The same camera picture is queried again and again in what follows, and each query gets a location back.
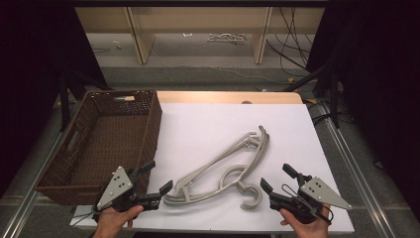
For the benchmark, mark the aluminium rail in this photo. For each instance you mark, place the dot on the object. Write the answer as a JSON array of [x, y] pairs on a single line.
[[23, 205], [360, 185]]

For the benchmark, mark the black metal stand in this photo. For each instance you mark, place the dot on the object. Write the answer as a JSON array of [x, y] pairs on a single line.
[[334, 99], [64, 99]]

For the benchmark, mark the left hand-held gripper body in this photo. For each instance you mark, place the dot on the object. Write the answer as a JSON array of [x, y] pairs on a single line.
[[115, 188]]

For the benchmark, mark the person's right hand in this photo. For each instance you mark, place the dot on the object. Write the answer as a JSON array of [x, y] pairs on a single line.
[[312, 229]]

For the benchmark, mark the black curtain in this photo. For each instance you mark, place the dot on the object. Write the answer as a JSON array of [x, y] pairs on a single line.
[[29, 82], [379, 82]]

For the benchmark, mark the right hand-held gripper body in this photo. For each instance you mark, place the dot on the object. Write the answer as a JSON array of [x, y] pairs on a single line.
[[317, 193]]

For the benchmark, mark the light wooden shelf unit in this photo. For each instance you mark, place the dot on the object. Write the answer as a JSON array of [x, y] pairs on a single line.
[[142, 36]]

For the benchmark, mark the white table sheet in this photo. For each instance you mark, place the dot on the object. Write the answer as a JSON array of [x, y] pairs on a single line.
[[204, 122]]

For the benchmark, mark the person's left hand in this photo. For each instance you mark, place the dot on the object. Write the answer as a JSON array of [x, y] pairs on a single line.
[[112, 221]]

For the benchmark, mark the brown woven plastic basket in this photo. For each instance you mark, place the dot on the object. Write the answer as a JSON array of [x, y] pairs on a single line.
[[109, 139]]

